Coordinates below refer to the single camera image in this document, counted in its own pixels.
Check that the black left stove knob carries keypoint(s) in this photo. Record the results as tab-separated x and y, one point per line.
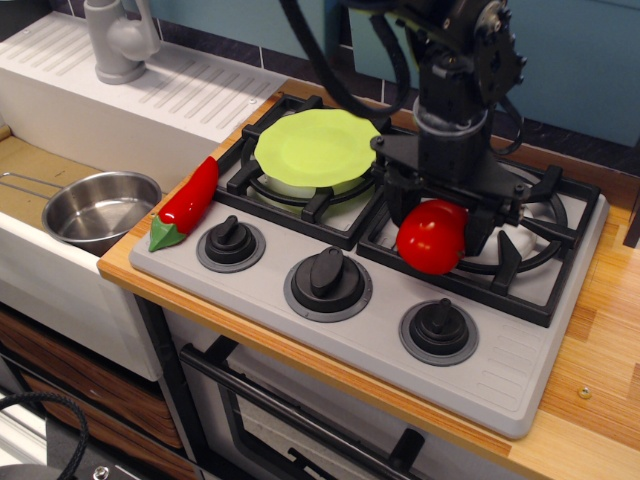
231	246

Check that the black right stove knob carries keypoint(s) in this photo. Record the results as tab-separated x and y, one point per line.
439	333

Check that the small steel pot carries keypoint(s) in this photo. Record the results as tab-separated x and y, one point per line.
95	212

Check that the red toy tomato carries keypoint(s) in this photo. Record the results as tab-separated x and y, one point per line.
431	237

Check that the red toy chili pepper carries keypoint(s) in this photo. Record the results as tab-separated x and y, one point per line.
181	214

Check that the black middle stove knob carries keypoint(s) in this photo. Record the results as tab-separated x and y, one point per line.
328	287

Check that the black burner grate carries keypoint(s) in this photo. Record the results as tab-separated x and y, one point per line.
524	271
335	215

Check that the black stove knob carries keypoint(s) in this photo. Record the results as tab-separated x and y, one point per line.
231	246
439	333
328	287

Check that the grey toy stove top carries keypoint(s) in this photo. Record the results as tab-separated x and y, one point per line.
500	386

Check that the black right burner grate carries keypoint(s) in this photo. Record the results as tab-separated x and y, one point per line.
524	271

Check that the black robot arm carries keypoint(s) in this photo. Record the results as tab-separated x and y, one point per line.
467	63

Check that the light green plastic plate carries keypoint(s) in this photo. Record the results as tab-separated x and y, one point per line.
316	148

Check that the grey toy faucet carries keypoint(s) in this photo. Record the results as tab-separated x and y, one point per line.
121	46

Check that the black left burner grate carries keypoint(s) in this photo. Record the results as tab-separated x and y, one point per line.
335	215

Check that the toy oven door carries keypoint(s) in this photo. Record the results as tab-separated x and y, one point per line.
281	424

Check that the white toy sink unit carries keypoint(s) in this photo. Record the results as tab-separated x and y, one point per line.
64	123

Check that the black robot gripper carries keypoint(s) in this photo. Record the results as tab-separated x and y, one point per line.
451	162

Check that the wooden drawer fronts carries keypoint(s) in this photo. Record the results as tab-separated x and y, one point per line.
125	413

